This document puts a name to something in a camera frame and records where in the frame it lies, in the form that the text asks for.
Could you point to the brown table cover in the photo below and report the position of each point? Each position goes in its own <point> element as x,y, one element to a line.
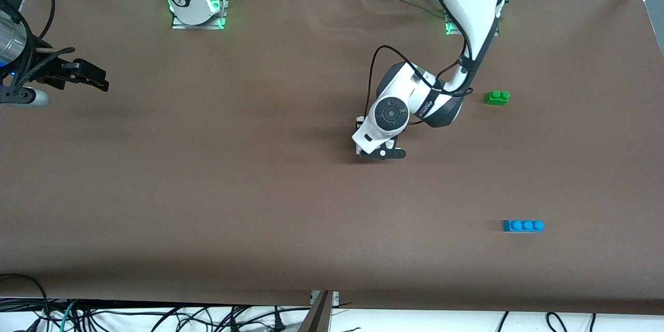
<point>311,192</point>

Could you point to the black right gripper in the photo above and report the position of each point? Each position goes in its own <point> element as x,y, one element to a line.
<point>45,71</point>

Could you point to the green toy block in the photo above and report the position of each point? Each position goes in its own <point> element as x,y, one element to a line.
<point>497,97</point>

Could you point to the grey metal post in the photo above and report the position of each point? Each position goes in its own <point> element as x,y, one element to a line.
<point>316,319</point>

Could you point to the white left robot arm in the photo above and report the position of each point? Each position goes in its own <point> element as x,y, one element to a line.
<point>467,0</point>

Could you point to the small metal clamp bracket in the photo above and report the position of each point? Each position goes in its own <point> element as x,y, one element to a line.
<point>334,298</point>

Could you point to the white studded base plate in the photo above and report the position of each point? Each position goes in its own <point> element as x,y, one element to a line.
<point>357,151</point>

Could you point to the blue toy block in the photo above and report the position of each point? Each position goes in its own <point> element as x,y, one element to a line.
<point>523,226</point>

